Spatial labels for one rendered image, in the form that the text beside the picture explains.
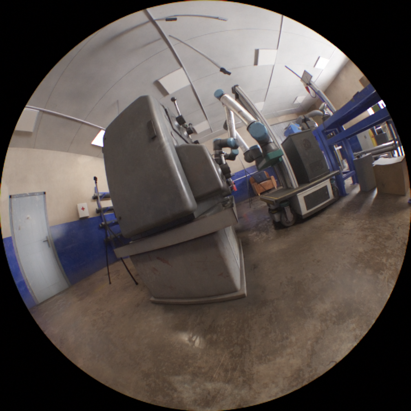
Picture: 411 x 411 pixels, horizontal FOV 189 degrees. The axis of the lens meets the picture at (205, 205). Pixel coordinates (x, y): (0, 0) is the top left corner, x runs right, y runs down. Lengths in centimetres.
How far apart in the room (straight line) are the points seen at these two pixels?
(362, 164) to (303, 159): 78
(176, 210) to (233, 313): 54
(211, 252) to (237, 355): 46
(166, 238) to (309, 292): 70
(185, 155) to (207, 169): 13
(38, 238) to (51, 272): 72
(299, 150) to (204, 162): 104
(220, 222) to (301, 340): 56
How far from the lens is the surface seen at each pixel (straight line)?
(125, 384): 74
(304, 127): 182
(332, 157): 174
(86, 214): 368
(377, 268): 77
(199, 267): 62
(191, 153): 60
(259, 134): 107
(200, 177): 56
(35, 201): 367
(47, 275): 339
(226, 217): 48
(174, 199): 49
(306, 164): 138
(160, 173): 52
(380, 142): 530
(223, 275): 63
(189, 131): 103
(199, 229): 50
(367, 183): 175
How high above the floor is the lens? 51
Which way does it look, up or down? 1 degrees down
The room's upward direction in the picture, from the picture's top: 22 degrees counter-clockwise
